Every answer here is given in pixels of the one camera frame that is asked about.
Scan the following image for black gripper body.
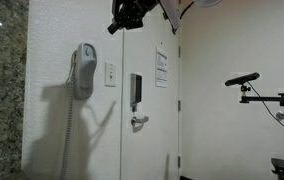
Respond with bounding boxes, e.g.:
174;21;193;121
111;0;160;30

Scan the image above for white paper door notice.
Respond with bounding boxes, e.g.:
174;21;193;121
154;45;169;89

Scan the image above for black electronic door lock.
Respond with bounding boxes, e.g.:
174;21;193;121
130;72;143;108

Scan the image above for white door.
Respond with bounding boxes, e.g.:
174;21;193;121
120;0;181;180

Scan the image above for white light switch plate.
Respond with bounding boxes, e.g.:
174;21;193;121
104;61;117;88

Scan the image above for silver door lever handle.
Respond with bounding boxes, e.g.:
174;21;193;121
130;115;150;127

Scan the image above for white coiled phone cord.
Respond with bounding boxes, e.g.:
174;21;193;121
59;59;78;180

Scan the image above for black bar camera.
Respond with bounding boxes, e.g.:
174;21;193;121
224;72;261;87

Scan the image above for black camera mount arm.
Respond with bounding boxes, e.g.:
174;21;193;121
239;84;284;108

